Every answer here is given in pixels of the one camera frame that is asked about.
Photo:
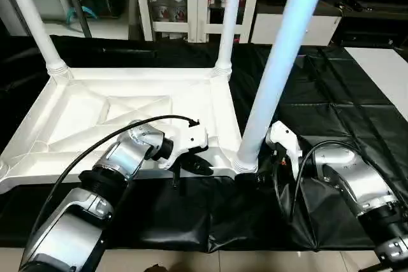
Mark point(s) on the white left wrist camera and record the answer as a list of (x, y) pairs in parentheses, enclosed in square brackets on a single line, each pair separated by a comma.
[(188, 141)]

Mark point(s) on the white flat board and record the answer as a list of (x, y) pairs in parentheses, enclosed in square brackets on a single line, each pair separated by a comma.
[(382, 74)]

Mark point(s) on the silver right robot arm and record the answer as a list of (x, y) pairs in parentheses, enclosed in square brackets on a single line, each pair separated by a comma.
[(347, 179)]

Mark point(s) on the white drawer unit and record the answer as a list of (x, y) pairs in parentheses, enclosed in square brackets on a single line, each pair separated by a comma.
[(296, 27)]

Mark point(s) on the black mat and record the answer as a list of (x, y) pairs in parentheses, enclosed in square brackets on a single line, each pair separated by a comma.
[(191, 214)]

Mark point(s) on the white plastic table leg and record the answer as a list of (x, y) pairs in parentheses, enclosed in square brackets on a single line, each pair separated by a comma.
[(280, 62), (32, 17), (228, 17)]

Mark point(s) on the light blue stand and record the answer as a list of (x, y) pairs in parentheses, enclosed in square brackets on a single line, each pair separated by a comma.
[(86, 14)]

